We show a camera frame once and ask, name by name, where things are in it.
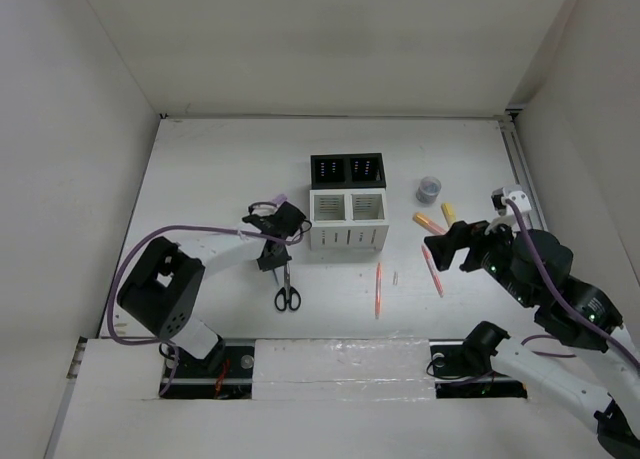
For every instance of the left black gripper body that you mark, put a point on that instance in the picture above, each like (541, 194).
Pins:
(270, 261)

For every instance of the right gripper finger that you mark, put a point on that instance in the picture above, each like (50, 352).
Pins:
(461, 232)
(442, 249)

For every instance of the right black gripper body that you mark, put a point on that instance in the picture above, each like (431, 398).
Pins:
(491, 250)

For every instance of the pink highlighter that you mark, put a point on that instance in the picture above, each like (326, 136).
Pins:
(279, 199)

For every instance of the orange pen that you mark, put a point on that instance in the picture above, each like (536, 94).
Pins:
(378, 291)

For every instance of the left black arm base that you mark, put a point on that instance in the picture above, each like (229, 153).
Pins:
(231, 378)

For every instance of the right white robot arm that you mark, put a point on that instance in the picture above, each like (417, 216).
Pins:
(535, 270)

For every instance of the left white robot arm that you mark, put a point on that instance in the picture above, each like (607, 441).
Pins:
(162, 287)

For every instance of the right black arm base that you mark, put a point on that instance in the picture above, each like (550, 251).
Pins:
(455, 378)

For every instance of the pink red pen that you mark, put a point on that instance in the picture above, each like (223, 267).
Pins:
(432, 270)

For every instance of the yellow highlighter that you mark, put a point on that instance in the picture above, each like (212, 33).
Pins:
(448, 213)

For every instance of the orange highlighter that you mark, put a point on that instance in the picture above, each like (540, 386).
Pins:
(428, 224)

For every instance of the clear jar of clips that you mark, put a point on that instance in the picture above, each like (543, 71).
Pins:
(428, 190)

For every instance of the white two-slot pen holder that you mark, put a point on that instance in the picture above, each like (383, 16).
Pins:
(345, 219)

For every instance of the black two-slot pen holder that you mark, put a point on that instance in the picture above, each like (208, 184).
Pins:
(347, 171)

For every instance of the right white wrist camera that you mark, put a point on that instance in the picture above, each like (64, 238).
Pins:
(503, 199)

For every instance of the black handled scissors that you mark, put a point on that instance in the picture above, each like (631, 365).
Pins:
(287, 298)

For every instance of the aluminium rail right side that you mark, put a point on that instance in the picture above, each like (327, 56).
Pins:
(519, 165)

